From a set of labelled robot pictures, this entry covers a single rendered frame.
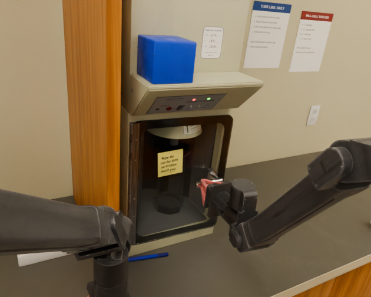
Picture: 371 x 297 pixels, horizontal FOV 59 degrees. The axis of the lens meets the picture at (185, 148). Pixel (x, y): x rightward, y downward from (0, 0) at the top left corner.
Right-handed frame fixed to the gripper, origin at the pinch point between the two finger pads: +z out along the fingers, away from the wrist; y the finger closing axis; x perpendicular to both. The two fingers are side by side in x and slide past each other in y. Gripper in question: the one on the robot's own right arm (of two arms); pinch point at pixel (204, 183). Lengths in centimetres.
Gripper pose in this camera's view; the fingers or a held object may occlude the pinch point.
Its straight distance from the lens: 96.7
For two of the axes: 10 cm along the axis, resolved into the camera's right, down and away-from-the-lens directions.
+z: -4.5, -4.1, 7.9
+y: 0.9, -9.0, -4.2
